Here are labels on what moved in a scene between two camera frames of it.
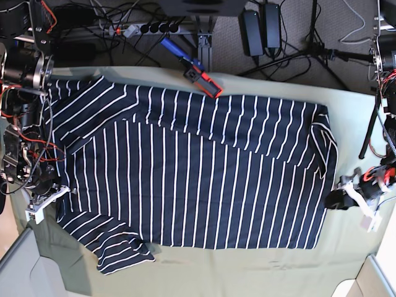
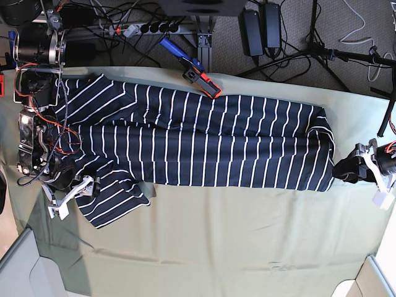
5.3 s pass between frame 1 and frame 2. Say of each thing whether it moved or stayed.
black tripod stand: stayed
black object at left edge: stayed
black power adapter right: stayed
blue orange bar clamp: stayed
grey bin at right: stayed
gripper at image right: moved
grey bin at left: stayed
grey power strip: stayed
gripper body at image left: moved
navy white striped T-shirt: moved
